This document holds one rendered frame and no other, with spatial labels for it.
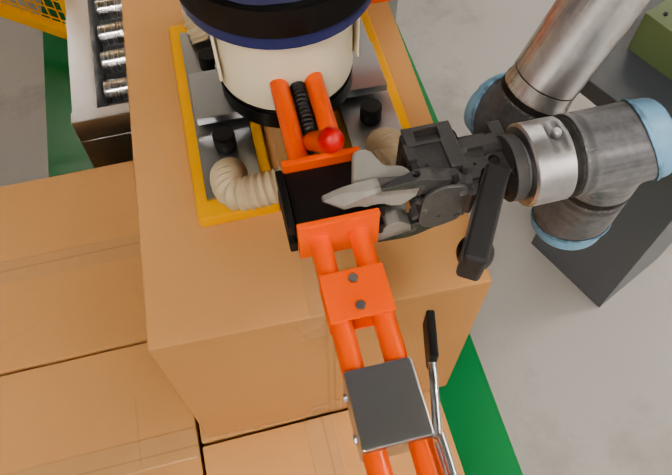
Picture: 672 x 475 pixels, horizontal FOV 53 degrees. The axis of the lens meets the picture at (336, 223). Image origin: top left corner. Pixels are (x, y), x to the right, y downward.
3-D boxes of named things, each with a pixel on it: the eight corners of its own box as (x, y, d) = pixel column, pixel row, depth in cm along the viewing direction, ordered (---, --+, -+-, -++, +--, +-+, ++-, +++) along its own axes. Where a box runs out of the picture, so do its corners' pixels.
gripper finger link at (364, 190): (310, 162, 67) (394, 160, 70) (324, 211, 64) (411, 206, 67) (318, 142, 64) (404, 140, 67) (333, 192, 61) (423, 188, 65)
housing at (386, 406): (338, 387, 61) (338, 371, 57) (410, 370, 62) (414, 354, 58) (357, 465, 58) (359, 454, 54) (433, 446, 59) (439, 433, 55)
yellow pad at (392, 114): (296, 14, 101) (294, -13, 97) (360, 3, 102) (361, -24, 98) (351, 198, 84) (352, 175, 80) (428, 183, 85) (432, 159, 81)
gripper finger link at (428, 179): (365, 195, 66) (442, 191, 70) (370, 209, 66) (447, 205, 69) (381, 165, 63) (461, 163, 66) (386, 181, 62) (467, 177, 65)
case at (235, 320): (174, 147, 138) (119, -11, 104) (363, 114, 142) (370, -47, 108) (208, 438, 108) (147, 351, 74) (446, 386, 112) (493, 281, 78)
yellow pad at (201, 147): (170, 35, 99) (162, 9, 94) (237, 24, 100) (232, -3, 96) (200, 229, 82) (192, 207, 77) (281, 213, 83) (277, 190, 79)
